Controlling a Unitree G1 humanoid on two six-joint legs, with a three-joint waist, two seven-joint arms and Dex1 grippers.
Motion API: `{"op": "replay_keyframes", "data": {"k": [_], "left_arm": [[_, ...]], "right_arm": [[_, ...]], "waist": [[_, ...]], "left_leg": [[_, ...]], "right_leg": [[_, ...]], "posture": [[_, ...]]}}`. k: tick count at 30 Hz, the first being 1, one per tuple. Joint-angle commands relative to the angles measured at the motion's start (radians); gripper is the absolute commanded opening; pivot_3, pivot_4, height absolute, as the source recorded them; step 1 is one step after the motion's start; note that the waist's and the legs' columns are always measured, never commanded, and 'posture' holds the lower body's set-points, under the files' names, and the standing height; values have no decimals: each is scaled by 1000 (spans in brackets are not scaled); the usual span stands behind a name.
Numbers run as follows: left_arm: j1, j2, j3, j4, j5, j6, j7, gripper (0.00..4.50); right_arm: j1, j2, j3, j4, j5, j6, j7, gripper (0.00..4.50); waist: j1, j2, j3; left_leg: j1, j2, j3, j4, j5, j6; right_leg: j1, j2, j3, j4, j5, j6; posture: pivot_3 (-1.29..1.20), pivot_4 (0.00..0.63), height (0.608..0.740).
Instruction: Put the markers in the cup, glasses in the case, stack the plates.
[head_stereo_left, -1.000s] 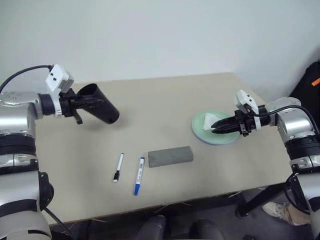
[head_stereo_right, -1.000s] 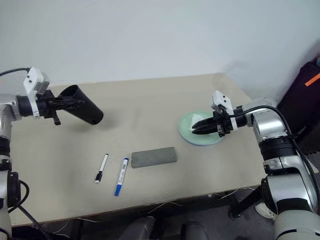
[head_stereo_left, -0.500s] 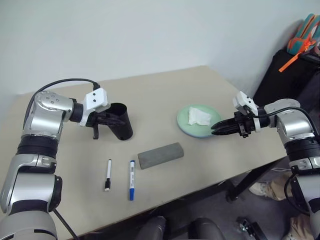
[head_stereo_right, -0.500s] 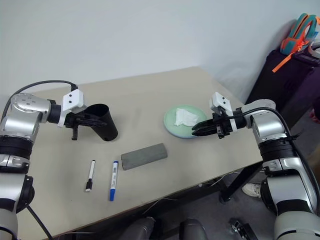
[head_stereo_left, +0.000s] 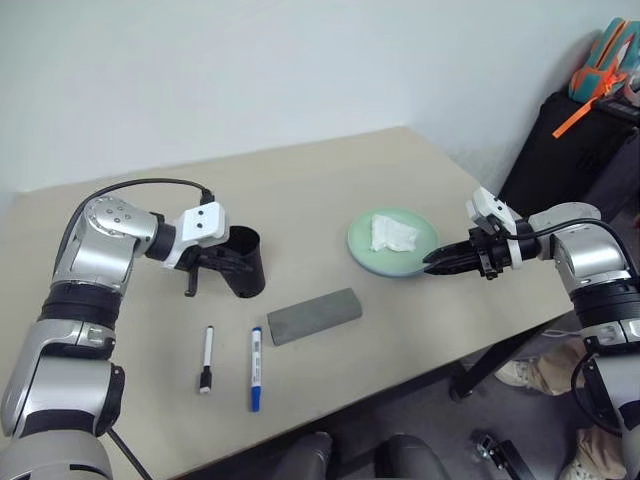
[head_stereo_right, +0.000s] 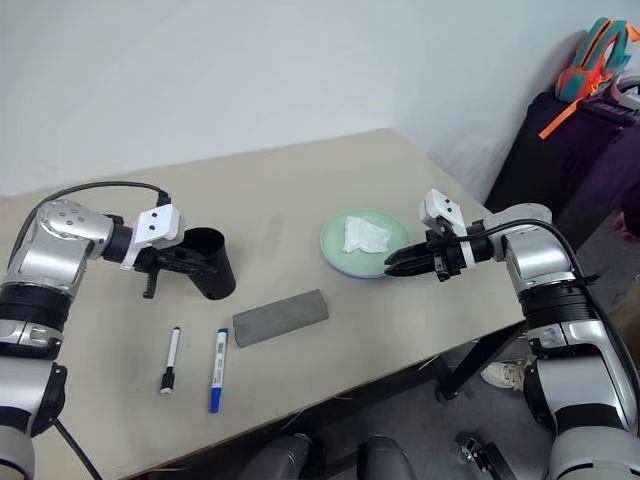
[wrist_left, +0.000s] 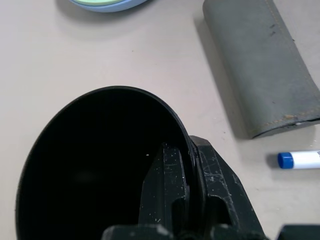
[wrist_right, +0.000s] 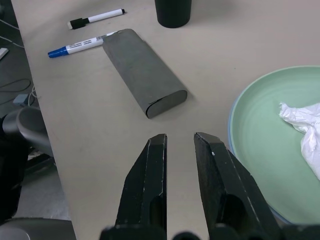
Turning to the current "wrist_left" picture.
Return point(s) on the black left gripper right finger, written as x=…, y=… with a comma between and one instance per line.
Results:
x=222, y=190

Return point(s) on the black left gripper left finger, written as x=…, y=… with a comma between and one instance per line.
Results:
x=162, y=190

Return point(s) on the black plastic cup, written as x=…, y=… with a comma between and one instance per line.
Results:
x=87, y=155

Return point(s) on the grey glasses case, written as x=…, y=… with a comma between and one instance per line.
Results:
x=260, y=70

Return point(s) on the blue capped whiteboard marker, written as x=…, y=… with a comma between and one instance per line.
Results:
x=300, y=160

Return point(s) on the light blue plate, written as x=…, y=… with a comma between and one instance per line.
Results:
x=105, y=8

